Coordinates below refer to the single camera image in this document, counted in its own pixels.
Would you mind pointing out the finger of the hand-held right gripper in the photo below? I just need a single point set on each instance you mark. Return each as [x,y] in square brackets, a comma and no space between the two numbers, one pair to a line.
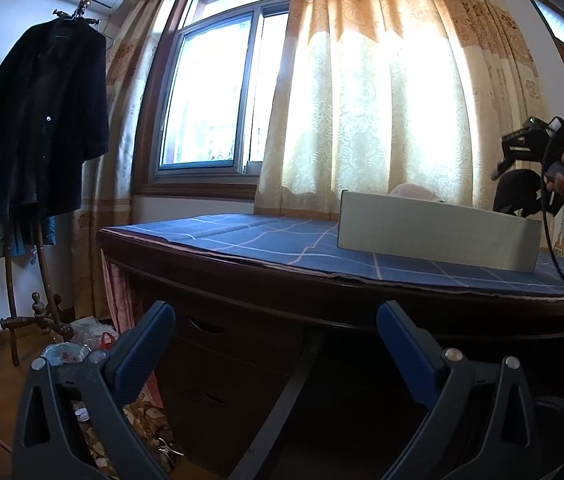
[524,132]
[517,157]

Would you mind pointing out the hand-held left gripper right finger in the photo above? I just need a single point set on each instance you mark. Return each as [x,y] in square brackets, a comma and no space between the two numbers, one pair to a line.
[407,355]

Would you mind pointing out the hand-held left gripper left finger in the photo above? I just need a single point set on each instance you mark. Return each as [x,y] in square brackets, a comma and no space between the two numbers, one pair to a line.
[144,347]

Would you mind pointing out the black underwear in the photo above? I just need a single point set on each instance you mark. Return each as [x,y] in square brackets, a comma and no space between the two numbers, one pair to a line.
[517,192]

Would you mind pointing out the cardboard box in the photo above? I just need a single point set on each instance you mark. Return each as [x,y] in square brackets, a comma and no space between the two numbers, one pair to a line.
[437,235]

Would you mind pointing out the small desk side drawer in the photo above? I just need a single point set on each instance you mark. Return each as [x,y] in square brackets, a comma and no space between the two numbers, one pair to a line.
[242,345]
[221,405]

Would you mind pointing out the pink floral hanging cloth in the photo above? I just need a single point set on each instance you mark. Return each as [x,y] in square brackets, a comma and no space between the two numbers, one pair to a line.
[116,290]

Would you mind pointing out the clear plastic bag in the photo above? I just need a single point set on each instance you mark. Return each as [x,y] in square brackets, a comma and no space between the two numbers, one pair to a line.
[81,332]

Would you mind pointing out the golden curtain tassel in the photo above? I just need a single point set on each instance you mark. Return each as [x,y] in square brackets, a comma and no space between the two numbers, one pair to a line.
[560,235]

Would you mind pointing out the brown patterned cloth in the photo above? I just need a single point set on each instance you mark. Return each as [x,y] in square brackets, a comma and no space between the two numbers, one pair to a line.
[136,435]

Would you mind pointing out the metal clip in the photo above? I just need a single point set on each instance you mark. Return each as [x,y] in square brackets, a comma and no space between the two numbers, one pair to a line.
[169,447]

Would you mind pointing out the dark wooden desk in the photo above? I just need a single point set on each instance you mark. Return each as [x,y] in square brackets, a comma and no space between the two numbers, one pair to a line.
[242,300]

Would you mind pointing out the wooden coat rack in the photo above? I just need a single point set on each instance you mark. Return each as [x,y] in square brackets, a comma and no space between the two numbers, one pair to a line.
[44,280]

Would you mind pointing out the wide beige patterned curtain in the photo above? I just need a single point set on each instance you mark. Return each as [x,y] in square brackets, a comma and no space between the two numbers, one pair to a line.
[387,100]

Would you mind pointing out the blue checked tablecloth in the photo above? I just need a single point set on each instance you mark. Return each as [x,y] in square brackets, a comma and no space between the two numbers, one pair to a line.
[262,240]

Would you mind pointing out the teal garment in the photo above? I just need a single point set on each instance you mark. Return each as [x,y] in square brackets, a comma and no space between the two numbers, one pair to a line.
[16,240]

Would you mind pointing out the narrow beige patterned curtain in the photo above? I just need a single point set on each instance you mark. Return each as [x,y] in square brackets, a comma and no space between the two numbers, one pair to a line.
[116,135]

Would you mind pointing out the dark coat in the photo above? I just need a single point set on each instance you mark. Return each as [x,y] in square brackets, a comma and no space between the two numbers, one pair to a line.
[36,120]

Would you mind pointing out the brown framed window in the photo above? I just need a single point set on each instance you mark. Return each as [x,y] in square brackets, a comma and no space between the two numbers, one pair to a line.
[211,95]

